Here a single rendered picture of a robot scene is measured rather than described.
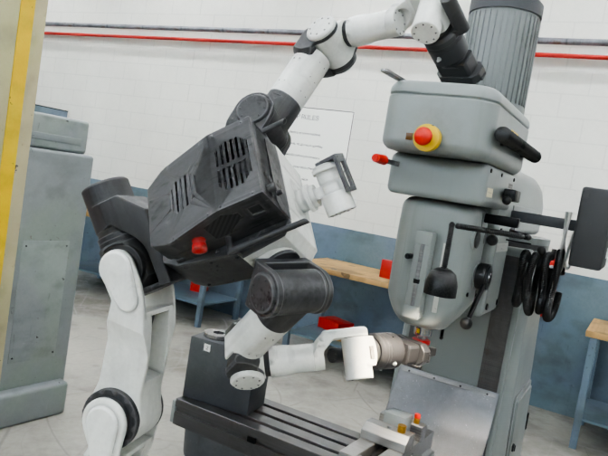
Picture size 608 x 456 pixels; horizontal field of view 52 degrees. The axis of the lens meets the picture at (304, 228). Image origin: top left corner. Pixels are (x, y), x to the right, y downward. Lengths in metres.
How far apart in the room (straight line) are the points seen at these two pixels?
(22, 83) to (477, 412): 2.02
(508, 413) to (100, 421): 1.20
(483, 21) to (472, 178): 0.54
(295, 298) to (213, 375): 0.75
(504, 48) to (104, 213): 1.12
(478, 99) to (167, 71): 6.65
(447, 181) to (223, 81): 5.96
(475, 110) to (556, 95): 4.53
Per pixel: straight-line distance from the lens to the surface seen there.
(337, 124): 6.49
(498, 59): 1.83
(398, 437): 1.67
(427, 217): 1.55
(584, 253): 1.78
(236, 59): 7.30
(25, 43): 2.71
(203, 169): 1.29
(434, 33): 1.48
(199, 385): 1.95
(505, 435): 2.11
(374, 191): 6.25
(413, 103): 1.46
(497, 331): 2.00
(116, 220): 1.48
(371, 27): 1.56
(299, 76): 1.54
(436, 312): 1.56
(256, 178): 1.20
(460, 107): 1.42
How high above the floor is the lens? 1.63
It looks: 4 degrees down
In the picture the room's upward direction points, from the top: 9 degrees clockwise
